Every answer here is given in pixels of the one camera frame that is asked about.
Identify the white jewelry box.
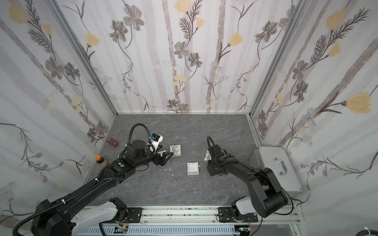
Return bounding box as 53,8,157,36
170,145,182,157
158,150,167,159

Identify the white jewelry box base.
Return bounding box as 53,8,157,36
187,162,199,176

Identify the white jewelry box lid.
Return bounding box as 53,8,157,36
204,150,212,162

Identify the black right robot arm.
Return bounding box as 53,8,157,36
207,145,289,218

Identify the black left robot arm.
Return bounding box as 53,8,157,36
12,140,173,236

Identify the small brown red box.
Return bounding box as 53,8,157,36
106,138,119,148

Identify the brown bottle orange cap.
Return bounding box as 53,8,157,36
95,155,108,167

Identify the silver metal case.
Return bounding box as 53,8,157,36
250,147,303,195

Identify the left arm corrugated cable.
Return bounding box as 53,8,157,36
126,123,152,148

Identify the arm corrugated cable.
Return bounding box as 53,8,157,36
206,135,216,154
126,123,152,148

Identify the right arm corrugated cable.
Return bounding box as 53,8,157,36
206,135,216,154

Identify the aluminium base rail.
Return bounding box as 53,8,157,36
78,205,306,236

